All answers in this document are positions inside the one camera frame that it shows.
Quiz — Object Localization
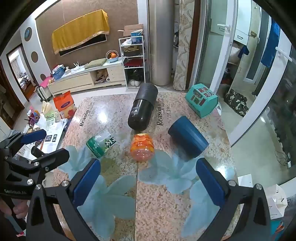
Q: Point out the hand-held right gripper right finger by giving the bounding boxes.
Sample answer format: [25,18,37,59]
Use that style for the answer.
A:
[196,158,272,241]

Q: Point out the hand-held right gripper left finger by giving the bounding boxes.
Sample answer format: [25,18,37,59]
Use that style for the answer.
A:
[25,159,101,241]

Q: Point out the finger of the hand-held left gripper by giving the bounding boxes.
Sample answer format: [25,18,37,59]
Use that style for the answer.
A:
[5,146,70,186]
[0,129,47,156]

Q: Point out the dark blue cup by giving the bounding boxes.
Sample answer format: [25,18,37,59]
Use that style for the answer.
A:
[168,115,210,162]

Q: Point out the orange transparent plastic cup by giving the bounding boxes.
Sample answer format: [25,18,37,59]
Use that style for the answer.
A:
[130,133,154,161]

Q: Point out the large black cup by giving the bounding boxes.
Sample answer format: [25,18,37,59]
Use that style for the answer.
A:
[128,83,159,131]

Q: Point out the person's left hand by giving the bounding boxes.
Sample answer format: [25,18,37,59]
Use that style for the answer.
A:
[0,199,28,219]

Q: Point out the white printed paper sheets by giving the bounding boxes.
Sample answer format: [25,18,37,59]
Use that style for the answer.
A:
[43,120,68,154]

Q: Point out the green and white packet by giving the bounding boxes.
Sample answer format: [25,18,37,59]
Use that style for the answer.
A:
[44,109,57,123]

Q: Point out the green and clear bottle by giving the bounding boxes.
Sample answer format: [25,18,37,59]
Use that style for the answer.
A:
[86,130,117,158]

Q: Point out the orange printed bag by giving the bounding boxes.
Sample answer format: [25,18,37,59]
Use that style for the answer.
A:
[53,91,77,119]

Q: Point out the beige suitcase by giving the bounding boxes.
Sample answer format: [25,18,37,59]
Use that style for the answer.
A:
[35,85,52,102]

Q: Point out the blue storage box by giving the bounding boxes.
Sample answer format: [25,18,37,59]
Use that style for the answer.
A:
[50,65,66,80]

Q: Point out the light wooden television cabinet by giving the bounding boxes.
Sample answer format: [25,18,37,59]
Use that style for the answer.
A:
[47,59,127,96]

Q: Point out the teal printed carton box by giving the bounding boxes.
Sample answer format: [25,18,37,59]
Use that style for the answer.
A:
[185,83,219,118]

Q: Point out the camouflage bag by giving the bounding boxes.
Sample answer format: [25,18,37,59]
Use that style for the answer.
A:
[224,89,249,116]

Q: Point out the green cushion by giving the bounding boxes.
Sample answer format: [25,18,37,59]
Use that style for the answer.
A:
[84,59,107,69]

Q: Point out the fruit basket with oranges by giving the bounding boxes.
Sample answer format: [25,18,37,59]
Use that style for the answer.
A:
[106,50,119,63]

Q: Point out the yellow fringed cloth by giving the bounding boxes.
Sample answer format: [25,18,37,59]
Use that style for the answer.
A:
[51,9,110,55]

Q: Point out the white metal shelf rack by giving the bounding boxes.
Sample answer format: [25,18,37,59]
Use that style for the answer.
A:
[119,36,146,88]

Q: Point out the small blue hanging garment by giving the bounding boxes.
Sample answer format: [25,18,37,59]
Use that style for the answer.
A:
[238,45,250,58]

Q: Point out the white glass door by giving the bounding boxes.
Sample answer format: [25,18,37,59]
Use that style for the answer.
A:
[190,0,245,93]

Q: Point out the patterned beige curtain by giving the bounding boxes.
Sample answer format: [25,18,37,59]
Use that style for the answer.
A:
[173,0,195,91]

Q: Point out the open cardboard box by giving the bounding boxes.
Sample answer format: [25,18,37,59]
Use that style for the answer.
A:
[117,24,144,39]

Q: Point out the grey standing air conditioner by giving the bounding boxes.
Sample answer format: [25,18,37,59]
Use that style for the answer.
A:
[148,0,174,87]

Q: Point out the large blue hanging garment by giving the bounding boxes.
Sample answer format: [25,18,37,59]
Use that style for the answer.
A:
[261,20,281,68]

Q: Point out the black wall television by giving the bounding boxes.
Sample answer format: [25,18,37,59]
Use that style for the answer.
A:
[58,34,108,57]

